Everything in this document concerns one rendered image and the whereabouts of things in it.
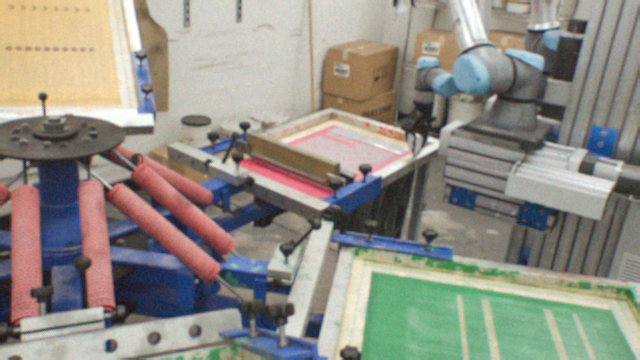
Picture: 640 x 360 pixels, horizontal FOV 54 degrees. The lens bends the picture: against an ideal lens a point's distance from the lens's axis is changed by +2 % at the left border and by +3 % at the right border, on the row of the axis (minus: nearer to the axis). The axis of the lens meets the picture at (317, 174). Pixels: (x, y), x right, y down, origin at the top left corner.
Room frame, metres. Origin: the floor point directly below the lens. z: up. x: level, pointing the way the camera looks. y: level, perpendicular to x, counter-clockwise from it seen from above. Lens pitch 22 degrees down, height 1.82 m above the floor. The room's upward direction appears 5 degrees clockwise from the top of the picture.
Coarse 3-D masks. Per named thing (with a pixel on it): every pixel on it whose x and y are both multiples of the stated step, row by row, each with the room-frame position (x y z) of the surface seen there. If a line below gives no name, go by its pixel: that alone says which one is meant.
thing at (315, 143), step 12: (324, 132) 2.45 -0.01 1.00; (300, 144) 2.30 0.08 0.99; (312, 144) 2.31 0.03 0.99; (324, 144) 2.31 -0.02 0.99; (336, 144) 2.32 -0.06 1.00; (324, 156) 2.19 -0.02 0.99; (252, 168) 2.04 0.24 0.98; (264, 168) 2.05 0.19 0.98; (276, 168) 2.06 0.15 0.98; (276, 180) 1.95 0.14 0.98
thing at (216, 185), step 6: (210, 180) 1.74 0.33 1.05; (216, 180) 1.75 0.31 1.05; (222, 180) 1.75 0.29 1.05; (204, 186) 1.70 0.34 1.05; (210, 186) 1.70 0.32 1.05; (216, 186) 1.70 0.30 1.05; (222, 186) 1.71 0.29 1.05; (228, 186) 1.73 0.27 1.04; (234, 186) 1.75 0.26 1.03; (240, 186) 1.77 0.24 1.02; (216, 192) 1.69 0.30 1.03; (234, 192) 1.75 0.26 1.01; (216, 198) 1.69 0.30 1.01; (210, 204) 1.67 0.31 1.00
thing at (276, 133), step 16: (320, 112) 2.60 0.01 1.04; (336, 112) 2.61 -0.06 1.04; (288, 128) 2.38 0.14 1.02; (304, 128) 2.47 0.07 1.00; (368, 128) 2.50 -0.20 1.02; (384, 128) 2.45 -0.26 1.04; (432, 144) 2.29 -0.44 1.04; (400, 160) 2.11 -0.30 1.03; (416, 160) 2.13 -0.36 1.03; (384, 176) 1.96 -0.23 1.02; (400, 176) 2.05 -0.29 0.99
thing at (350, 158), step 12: (360, 144) 2.34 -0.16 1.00; (396, 144) 2.36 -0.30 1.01; (336, 156) 2.20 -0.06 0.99; (348, 156) 2.20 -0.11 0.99; (360, 156) 2.21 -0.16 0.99; (372, 156) 2.22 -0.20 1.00; (384, 156) 2.23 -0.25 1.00; (396, 156) 2.23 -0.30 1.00; (348, 168) 2.09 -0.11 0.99; (288, 180) 1.96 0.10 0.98; (300, 180) 1.97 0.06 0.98; (312, 192) 1.88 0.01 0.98; (324, 192) 1.88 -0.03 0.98
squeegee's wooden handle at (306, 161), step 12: (252, 132) 2.12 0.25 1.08; (252, 144) 2.10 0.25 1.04; (264, 144) 2.07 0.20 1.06; (276, 144) 2.03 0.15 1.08; (288, 144) 2.02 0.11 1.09; (276, 156) 2.03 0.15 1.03; (288, 156) 2.00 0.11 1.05; (300, 156) 1.97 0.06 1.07; (312, 156) 1.94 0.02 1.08; (300, 168) 1.97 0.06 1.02; (312, 168) 1.93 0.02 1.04; (324, 168) 1.90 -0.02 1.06; (336, 168) 1.88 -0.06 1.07
